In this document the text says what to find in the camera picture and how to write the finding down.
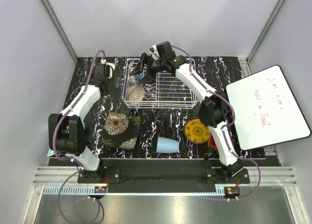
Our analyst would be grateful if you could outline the light blue plastic cup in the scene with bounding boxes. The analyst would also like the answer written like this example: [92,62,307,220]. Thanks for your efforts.
[156,137,179,154]

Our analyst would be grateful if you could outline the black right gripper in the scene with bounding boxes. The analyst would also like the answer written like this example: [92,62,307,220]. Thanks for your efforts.
[129,53,165,85]

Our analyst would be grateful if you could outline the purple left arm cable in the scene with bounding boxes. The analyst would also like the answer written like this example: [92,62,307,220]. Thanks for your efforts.
[52,49,106,224]

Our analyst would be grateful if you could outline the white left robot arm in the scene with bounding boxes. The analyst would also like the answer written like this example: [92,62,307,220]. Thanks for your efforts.
[48,62,115,183]

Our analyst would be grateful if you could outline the black marble pattern mat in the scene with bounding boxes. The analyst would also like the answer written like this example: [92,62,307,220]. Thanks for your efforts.
[58,56,247,159]

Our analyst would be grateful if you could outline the blue patterned bowl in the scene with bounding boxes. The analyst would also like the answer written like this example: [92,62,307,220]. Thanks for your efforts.
[129,73,143,86]

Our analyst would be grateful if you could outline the yellow patterned plate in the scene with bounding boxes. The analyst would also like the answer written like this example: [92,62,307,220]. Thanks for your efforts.
[183,118,211,144]

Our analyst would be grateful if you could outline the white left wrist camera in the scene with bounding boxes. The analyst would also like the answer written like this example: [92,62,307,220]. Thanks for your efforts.
[100,59,116,78]

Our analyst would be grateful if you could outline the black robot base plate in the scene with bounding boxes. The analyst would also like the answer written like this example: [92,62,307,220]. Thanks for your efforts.
[46,157,281,194]

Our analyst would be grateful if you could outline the teal cat-ear headphones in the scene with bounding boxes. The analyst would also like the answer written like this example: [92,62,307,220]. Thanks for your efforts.
[47,122,86,157]

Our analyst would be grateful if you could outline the beige patterned bowl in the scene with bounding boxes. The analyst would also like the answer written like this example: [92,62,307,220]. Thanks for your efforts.
[126,85,145,103]

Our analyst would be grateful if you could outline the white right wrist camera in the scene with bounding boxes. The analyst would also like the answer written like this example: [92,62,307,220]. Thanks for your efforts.
[149,45,159,60]

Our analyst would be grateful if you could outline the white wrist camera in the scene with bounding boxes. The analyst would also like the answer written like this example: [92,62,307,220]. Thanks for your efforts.
[100,59,116,78]
[149,45,159,60]

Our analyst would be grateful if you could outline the white dry-erase board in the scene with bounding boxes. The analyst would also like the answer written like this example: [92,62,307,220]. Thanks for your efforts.
[226,65,312,150]

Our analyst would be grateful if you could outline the black floral square plate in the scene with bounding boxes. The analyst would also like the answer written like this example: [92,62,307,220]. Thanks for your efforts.
[101,112,141,150]

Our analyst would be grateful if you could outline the white wire dish rack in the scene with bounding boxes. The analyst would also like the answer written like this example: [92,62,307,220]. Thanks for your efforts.
[122,57,198,109]

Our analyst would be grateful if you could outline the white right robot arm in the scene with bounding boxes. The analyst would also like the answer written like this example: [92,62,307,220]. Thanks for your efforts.
[130,41,242,184]

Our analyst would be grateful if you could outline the red and black mug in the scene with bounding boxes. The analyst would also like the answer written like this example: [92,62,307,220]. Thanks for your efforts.
[204,136,219,161]

